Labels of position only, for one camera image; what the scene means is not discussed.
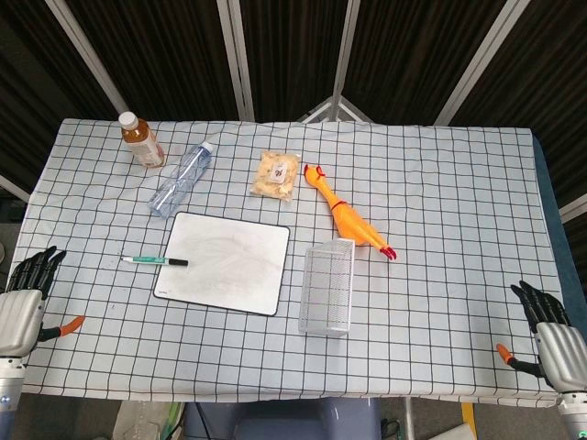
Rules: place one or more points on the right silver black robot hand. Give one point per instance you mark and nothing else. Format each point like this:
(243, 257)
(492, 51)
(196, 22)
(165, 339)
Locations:
(561, 353)

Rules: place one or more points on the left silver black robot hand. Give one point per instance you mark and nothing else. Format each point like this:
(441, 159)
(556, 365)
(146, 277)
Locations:
(20, 316)

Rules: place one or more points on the green whiteboard marker black cap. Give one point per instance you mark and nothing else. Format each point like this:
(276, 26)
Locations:
(151, 260)

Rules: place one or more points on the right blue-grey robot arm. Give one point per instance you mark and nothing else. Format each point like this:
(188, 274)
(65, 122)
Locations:
(574, 414)

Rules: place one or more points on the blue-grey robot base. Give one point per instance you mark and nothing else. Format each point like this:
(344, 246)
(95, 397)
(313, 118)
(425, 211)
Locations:
(284, 419)

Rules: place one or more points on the white dry-erase board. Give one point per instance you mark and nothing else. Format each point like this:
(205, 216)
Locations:
(229, 263)

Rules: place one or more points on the white paper sheet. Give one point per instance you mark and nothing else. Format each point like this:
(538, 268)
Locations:
(456, 432)

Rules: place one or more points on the clear plastic bag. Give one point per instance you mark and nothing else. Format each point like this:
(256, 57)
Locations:
(142, 421)

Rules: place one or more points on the blue table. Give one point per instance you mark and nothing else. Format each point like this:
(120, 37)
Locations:
(548, 192)

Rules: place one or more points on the metal table leg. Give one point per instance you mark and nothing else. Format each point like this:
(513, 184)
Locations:
(409, 419)

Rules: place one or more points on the white black-grid tablecloth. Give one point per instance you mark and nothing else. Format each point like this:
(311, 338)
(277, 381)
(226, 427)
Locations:
(435, 229)

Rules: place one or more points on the clear plastic water bottle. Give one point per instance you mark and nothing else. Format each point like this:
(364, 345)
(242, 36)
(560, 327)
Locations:
(181, 181)

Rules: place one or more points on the amber tea bottle white cap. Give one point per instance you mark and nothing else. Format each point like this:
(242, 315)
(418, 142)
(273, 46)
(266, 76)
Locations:
(142, 142)

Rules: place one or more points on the yellow rubber chicken toy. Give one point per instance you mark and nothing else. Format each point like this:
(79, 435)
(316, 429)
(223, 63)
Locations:
(346, 215)

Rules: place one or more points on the clear bag of beige snacks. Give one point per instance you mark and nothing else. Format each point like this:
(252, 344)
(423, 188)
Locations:
(275, 176)

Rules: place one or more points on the dark pleated folding screen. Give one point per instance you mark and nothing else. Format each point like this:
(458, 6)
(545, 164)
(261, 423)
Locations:
(174, 55)

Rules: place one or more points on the white triangular screen foot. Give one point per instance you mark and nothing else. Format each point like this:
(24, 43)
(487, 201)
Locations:
(335, 110)

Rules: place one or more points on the white screen frame post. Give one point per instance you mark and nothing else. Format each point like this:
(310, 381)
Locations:
(236, 59)
(344, 50)
(87, 55)
(481, 59)

